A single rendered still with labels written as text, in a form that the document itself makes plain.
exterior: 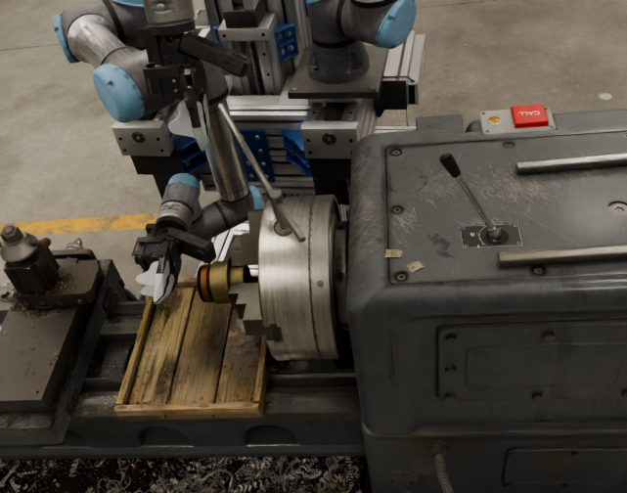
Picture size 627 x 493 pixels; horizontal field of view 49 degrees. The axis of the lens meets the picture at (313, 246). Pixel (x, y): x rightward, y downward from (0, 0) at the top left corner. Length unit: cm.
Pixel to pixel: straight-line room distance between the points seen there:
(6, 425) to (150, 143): 75
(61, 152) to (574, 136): 309
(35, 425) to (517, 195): 102
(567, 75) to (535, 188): 274
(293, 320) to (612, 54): 322
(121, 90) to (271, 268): 46
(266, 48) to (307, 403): 92
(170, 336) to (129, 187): 203
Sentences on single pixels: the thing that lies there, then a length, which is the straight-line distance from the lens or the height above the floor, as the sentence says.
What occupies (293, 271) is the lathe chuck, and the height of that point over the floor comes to 120.
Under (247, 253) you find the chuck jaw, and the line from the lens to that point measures 132.
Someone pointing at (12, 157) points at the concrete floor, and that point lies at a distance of 410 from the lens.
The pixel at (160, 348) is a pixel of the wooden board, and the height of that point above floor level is 88.
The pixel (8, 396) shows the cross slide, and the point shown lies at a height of 97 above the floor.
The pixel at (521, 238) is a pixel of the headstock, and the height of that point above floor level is 125.
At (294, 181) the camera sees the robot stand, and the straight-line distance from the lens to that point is 191.
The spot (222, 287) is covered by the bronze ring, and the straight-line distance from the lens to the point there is 132.
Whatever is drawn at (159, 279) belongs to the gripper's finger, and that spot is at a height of 110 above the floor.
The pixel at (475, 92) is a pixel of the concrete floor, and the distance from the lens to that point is 378.
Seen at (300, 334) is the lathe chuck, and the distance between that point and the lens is 121.
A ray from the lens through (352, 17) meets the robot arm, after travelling 158.
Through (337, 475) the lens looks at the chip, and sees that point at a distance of 167.
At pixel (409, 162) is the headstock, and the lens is 127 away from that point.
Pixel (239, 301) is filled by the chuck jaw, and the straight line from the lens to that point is 127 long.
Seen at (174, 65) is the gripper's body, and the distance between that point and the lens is 115.
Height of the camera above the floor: 204
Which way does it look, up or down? 44 degrees down
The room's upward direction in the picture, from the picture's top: 10 degrees counter-clockwise
